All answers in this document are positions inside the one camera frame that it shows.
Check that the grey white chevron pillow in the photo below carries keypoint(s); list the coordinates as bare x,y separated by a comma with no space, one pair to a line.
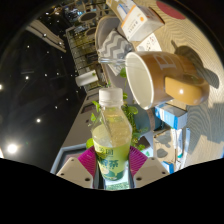
113,46

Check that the long white leaflet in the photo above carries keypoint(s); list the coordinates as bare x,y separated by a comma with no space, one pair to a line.
149,42

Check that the white cardboard box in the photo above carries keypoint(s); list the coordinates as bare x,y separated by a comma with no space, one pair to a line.
141,21

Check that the flat round red coaster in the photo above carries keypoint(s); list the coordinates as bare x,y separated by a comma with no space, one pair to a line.
171,10

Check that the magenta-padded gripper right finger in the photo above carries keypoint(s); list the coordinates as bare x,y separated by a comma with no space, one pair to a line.
148,170

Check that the group of dining chairs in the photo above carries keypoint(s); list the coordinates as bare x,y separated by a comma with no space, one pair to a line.
86,16

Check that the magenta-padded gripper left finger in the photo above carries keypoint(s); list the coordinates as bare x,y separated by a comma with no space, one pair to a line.
75,170

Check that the small blue white carton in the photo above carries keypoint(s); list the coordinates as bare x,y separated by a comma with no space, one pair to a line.
171,116

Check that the green potted plant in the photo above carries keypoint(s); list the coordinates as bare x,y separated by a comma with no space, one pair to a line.
141,118

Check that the group of ceiling spotlights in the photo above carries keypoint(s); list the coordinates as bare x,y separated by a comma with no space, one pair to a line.
38,120

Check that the brown tabletop sign card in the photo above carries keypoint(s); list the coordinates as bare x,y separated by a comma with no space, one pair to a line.
165,146

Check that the tan ceramic mug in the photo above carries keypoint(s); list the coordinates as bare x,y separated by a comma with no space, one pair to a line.
166,78

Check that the white round column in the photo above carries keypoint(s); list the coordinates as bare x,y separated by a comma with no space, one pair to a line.
86,79

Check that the green-label clear drink bottle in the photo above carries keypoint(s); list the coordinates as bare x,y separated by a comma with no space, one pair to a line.
111,146

